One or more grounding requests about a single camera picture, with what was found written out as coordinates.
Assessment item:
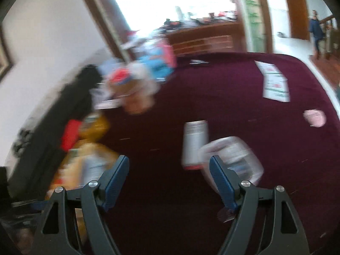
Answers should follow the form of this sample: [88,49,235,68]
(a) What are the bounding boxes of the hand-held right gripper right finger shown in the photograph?
[209,155,311,255]

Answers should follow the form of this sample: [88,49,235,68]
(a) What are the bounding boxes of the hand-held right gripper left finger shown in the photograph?
[29,155,130,255]

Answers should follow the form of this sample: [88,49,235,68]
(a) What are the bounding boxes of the clear zip pouch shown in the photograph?
[199,136,265,192]

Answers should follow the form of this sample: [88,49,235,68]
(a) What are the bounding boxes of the grey box with red ends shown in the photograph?
[181,120,209,171]

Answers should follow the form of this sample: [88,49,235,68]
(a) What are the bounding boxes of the yellow packet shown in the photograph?
[79,112,110,140]

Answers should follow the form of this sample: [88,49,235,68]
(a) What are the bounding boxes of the red object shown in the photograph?
[59,119,82,151]

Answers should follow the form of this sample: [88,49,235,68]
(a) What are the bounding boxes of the maroon tablecloth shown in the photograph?
[80,52,340,255]

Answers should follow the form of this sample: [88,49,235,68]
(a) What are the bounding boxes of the black furniture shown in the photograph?
[7,64,103,201]

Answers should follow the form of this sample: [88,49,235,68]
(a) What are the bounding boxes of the white leaflets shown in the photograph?
[254,60,291,102]

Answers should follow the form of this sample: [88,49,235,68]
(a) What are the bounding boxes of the pink fluffy ball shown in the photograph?
[303,109,327,128]

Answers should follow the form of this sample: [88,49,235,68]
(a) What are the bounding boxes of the blue and pink box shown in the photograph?
[137,40,177,82]

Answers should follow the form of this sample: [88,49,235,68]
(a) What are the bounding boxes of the wooden sideboard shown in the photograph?
[161,21,245,58]

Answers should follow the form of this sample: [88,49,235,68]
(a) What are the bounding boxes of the bamboo print panel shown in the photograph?
[236,0,266,53]

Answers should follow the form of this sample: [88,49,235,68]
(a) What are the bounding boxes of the wooden staircase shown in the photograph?
[309,13,340,87]

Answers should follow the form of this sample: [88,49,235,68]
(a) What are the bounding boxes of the wooden door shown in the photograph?
[281,0,310,41]

